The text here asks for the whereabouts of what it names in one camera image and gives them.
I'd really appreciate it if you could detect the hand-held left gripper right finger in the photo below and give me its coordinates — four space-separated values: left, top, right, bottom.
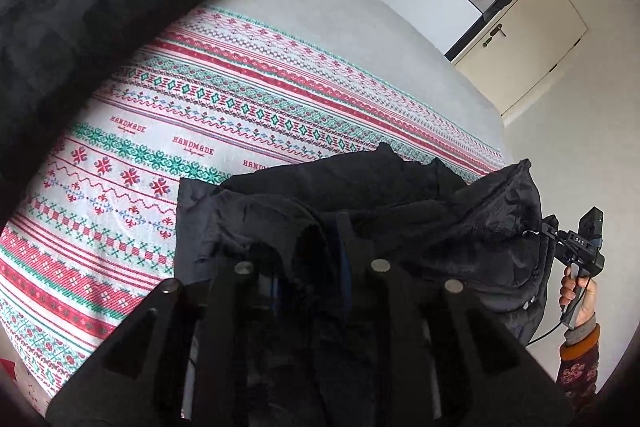
340 257 574 427

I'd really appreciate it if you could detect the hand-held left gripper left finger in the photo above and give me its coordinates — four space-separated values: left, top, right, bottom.
45 259 281 427

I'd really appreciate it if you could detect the black quilted puffer jacket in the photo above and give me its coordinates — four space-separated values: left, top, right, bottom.
174 141 553 427

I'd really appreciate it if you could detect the person's right hand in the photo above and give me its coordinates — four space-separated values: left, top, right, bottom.
558 266 599 332

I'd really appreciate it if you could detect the patterned red green blanket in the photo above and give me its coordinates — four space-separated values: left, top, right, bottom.
0 6 507 400

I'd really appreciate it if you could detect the cream door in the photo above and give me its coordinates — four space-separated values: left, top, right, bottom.
454 0 590 118

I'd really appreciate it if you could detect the black folded coat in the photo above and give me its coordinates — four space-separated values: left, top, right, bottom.
0 0 246 210

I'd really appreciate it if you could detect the black cable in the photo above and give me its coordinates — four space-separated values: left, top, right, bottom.
524 304 571 349

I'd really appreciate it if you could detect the metal door handle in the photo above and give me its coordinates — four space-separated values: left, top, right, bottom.
482 23 507 48

